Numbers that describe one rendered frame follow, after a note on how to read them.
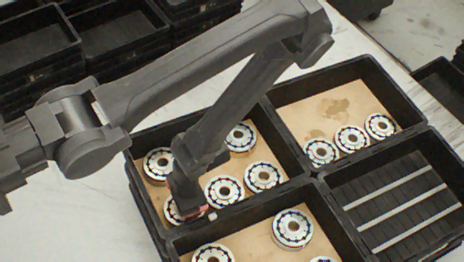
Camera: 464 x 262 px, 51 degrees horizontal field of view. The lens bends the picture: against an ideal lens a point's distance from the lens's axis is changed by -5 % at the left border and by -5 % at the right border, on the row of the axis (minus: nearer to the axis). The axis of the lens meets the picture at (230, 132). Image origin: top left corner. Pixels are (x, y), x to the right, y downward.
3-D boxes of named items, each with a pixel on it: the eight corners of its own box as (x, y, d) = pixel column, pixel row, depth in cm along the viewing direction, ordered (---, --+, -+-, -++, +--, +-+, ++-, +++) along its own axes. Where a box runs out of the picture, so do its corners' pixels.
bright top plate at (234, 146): (232, 157, 134) (232, 156, 133) (212, 131, 139) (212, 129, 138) (263, 142, 137) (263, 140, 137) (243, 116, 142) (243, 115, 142)
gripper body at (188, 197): (190, 170, 120) (190, 152, 114) (208, 205, 115) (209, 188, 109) (165, 179, 118) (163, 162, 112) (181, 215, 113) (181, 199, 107)
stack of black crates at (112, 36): (98, 112, 229) (87, 60, 202) (72, 71, 243) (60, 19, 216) (172, 78, 245) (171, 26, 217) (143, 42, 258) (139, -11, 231)
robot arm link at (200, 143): (280, -12, 76) (322, 41, 73) (301, -11, 80) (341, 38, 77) (160, 145, 103) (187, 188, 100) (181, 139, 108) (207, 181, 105)
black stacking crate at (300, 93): (305, 197, 133) (313, 175, 124) (252, 117, 148) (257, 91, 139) (415, 147, 146) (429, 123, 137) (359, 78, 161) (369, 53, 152)
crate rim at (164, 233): (162, 242, 113) (162, 238, 111) (118, 143, 128) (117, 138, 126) (311, 179, 125) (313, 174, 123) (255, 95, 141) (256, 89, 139)
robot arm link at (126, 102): (306, -52, 69) (350, -3, 67) (297, 1, 82) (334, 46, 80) (21, 107, 62) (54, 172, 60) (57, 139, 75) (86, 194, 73)
